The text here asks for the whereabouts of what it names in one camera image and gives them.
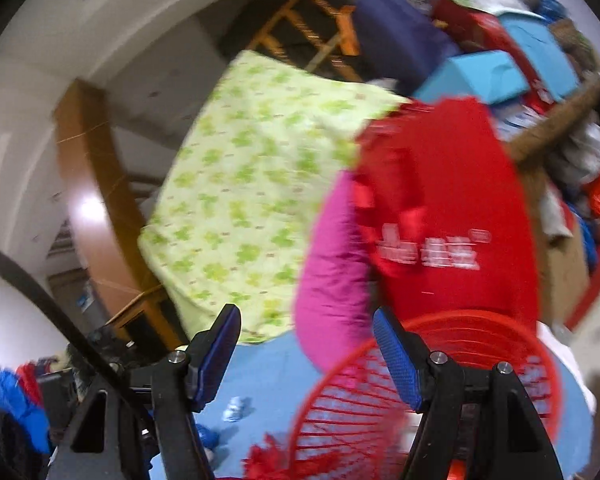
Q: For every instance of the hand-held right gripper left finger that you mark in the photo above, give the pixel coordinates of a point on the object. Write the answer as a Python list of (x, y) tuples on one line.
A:
[(219, 360)]

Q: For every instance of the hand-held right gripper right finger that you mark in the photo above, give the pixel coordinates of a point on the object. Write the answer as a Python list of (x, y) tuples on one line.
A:
[(396, 360)]

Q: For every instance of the light blue knotted cloth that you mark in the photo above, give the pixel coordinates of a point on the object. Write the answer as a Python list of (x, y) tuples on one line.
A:
[(235, 408)]

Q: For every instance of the red plastic basket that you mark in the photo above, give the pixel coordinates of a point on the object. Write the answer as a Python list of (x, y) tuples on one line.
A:
[(340, 410)]

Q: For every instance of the blue plastic bag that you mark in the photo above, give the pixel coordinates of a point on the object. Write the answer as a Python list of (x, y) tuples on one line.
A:
[(207, 435)]

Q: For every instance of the red plastic bag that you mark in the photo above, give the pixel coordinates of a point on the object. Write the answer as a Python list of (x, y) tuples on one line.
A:
[(265, 460)]

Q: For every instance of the blue bed sheet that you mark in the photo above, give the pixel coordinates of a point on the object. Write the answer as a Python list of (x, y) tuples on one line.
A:
[(275, 375)]

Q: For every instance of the pink pillow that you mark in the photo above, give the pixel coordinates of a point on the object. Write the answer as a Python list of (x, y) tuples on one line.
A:
[(330, 280)]

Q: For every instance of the green clover print quilt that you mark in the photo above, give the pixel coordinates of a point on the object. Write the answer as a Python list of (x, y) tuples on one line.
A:
[(240, 185)]

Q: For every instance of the red paper bag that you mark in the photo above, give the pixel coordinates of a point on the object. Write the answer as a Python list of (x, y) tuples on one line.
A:
[(440, 185)]

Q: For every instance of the cardboard box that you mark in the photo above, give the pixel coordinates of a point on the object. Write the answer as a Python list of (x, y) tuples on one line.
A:
[(565, 275)]

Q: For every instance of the blue clothes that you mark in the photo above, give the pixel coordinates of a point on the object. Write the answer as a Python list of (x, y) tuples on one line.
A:
[(15, 400)]

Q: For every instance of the curved wooden partition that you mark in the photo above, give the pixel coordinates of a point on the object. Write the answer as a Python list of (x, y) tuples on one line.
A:
[(90, 185)]

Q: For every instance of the light blue box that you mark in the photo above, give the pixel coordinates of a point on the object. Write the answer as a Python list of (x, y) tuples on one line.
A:
[(475, 72)]

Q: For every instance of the navy blue bag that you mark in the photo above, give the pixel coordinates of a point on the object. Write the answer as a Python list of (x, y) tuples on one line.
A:
[(395, 30)]

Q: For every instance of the blue storage box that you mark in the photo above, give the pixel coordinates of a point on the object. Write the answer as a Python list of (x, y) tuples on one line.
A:
[(535, 45)]

